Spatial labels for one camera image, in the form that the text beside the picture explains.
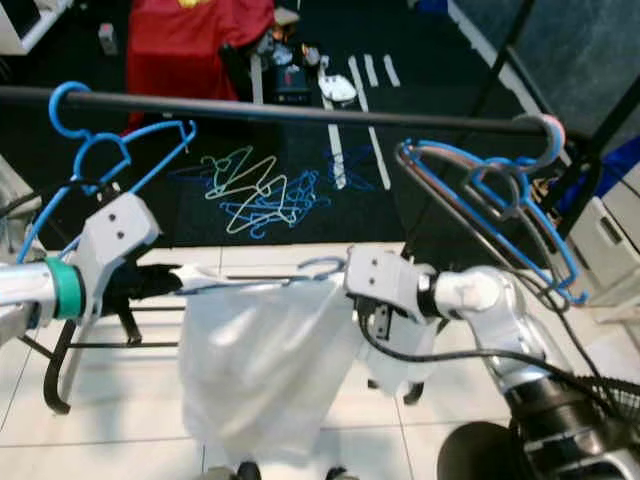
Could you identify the white garment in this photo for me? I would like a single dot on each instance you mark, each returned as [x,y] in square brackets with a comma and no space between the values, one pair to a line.
[260,370]

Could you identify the grey garment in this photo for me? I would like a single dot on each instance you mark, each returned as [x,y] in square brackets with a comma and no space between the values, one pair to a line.
[15,195]

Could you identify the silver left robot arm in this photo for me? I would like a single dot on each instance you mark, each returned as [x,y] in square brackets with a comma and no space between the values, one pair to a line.
[30,300]

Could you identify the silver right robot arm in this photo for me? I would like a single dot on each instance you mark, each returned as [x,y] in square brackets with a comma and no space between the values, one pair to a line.
[510,320]

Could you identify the grey hanger with pink hook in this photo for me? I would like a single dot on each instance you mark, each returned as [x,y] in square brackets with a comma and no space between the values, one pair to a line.
[550,125]

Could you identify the dark robot right foot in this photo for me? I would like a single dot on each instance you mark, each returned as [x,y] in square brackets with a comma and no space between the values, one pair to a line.
[335,473]

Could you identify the dark robot foot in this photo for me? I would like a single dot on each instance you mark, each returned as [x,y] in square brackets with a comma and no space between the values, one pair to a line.
[248,472]
[335,473]

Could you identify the dark robot left foot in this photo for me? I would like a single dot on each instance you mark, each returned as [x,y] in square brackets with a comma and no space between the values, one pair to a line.
[248,472]

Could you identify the black clothes rack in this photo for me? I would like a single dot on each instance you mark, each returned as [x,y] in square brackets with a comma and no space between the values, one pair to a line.
[260,110]

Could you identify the black floor fan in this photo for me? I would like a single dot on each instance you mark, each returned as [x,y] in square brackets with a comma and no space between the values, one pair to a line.
[580,430]

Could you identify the white rounded gadget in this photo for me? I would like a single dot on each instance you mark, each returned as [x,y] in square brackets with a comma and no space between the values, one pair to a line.
[338,88]

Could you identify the white drawer unit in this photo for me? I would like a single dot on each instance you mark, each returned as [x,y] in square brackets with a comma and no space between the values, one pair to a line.
[605,245]

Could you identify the red blanket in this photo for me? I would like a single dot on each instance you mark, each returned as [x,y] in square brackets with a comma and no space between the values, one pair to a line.
[195,45]

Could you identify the small grey device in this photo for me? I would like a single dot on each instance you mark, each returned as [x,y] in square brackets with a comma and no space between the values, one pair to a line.
[107,38]

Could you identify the black case with red label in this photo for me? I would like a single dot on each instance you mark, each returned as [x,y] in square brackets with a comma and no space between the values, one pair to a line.
[292,82]

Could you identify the blue bag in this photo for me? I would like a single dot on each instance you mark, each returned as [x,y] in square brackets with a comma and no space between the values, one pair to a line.
[595,175]

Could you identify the yellow cloth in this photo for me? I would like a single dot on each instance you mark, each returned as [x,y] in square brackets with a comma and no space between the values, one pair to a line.
[190,3]

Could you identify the white shelf unit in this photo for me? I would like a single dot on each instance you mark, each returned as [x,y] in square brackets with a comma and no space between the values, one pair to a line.
[20,15]

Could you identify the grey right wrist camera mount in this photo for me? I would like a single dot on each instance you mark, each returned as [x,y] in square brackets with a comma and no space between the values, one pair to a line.
[382,275]

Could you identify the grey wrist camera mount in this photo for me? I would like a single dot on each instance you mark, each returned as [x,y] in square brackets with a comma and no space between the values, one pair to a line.
[382,275]
[120,235]

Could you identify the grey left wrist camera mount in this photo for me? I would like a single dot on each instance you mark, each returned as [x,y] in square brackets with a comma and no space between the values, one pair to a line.
[120,235]

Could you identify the black perforated bracket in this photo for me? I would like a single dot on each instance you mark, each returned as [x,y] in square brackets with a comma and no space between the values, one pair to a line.
[240,65]

